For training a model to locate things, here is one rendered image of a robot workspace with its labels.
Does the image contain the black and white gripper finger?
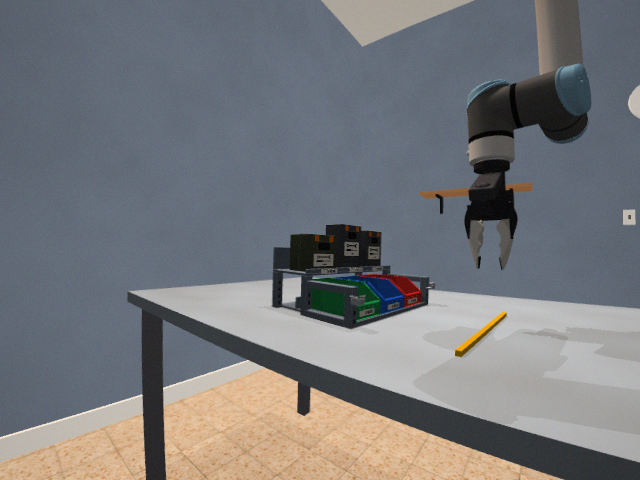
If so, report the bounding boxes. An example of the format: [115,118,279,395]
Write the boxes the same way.
[496,202,518,270]
[464,205,484,269]

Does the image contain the red bin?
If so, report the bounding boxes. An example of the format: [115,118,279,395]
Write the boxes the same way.
[357,274,420,308]

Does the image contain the grey metal bin rack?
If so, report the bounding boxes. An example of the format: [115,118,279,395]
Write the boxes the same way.
[272,247,435,329]

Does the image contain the yellow bar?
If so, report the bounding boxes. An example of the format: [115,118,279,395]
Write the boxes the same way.
[455,312,507,357]

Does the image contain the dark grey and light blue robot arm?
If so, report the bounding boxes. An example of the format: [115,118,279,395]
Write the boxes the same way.
[466,0,591,202]

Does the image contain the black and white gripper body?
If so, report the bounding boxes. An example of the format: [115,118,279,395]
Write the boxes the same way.
[471,159,514,221]

